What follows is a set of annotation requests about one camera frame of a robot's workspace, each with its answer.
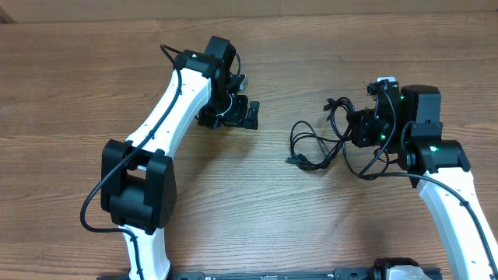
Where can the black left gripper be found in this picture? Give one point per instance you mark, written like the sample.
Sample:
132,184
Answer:
237,118

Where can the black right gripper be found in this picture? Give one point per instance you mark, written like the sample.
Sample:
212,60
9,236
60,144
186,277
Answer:
360,122

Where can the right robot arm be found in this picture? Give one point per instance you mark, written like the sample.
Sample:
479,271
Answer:
406,121

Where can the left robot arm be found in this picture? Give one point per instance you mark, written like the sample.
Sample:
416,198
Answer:
138,186

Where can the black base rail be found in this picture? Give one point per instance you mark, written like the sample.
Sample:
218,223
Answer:
383,268

